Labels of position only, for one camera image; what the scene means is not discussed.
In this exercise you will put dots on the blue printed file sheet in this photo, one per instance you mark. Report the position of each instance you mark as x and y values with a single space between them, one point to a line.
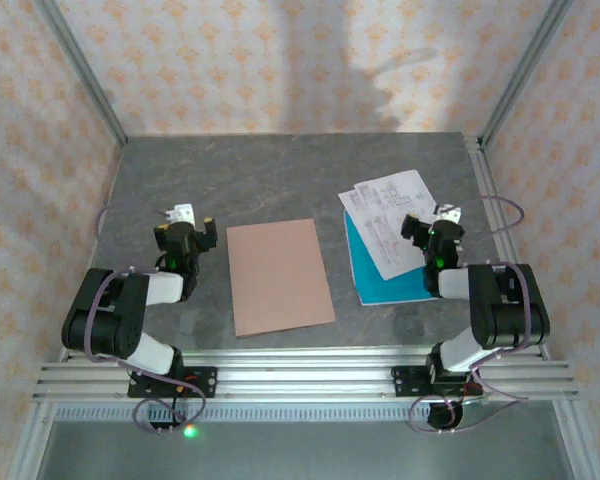
375 285

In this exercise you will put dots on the brown paper folder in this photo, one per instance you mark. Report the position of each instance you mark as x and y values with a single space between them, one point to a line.
277 275

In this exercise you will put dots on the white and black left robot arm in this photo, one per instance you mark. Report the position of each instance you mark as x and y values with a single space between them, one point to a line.
105 320

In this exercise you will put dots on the glowing indicator light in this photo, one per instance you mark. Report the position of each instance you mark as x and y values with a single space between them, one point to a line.
190 431

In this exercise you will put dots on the grey metal panel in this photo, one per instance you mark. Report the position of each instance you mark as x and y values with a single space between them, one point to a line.
305 450

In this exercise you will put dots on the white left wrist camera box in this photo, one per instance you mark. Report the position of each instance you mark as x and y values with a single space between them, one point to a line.
182 214

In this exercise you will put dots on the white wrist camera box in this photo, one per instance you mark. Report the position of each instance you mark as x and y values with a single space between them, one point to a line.
182 214
447 214

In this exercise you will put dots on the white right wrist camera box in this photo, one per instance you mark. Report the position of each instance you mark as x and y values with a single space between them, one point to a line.
447 214

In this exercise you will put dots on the aluminium side rail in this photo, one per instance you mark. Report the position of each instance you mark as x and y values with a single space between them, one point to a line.
489 200

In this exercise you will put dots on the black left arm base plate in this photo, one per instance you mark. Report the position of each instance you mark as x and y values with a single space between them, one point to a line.
205 382

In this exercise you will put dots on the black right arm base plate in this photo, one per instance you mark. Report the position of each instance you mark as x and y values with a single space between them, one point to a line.
405 382

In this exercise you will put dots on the aluminium mounting rail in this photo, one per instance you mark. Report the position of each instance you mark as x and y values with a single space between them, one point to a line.
305 375

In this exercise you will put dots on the aluminium frame post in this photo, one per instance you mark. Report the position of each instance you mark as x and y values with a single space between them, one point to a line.
521 75
86 75

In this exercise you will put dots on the aluminium frame leg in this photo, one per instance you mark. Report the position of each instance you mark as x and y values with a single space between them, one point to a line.
570 440
32 445

